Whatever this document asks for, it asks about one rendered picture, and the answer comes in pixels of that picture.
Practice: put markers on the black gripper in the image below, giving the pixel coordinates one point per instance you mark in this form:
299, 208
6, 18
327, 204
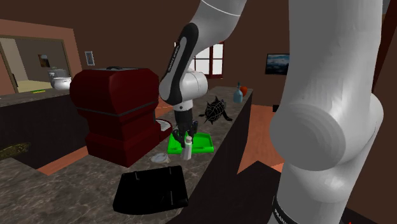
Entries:
183, 119

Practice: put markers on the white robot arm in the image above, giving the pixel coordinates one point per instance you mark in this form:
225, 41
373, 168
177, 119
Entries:
325, 93

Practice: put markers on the small white grey bottle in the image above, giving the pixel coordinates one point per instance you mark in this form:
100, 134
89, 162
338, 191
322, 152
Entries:
187, 149

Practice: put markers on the green tray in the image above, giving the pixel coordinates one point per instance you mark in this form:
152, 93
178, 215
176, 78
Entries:
203, 143

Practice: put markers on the black turtle figure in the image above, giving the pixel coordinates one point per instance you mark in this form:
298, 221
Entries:
215, 110

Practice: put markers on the small grey dish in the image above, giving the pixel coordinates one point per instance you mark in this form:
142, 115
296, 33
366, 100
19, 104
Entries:
159, 158

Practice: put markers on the blue bottle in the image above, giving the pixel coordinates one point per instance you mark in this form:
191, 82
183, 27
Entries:
238, 95

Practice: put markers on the black flat board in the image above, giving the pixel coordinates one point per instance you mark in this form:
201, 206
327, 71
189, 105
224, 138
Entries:
152, 190

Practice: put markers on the red round fruit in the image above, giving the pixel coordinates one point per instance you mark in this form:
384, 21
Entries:
244, 90

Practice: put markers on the dark red coffee machine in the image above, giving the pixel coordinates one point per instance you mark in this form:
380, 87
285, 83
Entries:
114, 105

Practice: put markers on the white pot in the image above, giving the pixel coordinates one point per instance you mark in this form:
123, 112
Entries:
62, 83

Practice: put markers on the window with red frame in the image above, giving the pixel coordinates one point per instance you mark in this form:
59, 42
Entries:
214, 60

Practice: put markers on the blue landscape wall picture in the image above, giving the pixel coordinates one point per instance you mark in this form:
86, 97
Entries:
277, 64

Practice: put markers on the small pale framed wall picture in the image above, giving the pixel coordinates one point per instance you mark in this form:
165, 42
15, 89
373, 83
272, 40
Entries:
89, 58

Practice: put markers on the small dark wall picture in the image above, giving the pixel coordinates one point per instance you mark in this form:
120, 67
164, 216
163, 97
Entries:
44, 60

